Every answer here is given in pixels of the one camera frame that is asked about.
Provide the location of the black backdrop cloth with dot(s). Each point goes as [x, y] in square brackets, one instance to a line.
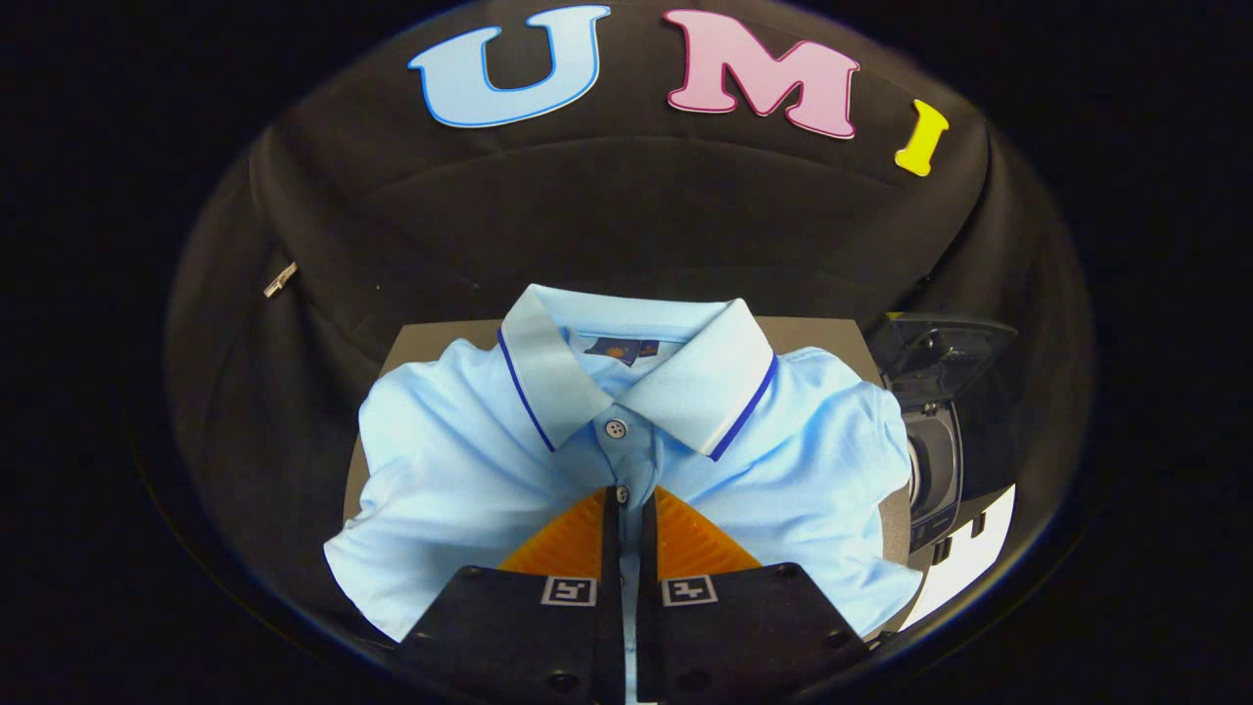
[626, 225]

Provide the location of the grey washing machine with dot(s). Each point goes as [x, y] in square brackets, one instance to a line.
[935, 470]

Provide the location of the dark washing machine lid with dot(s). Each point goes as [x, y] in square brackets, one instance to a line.
[945, 357]

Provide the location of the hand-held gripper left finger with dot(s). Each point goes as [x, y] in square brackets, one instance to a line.
[533, 627]

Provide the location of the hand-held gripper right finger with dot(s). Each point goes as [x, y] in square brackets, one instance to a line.
[734, 627]

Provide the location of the light blue polo shirt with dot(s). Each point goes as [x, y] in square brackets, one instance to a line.
[460, 460]

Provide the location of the silver clip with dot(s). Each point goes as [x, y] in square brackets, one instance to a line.
[280, 279]

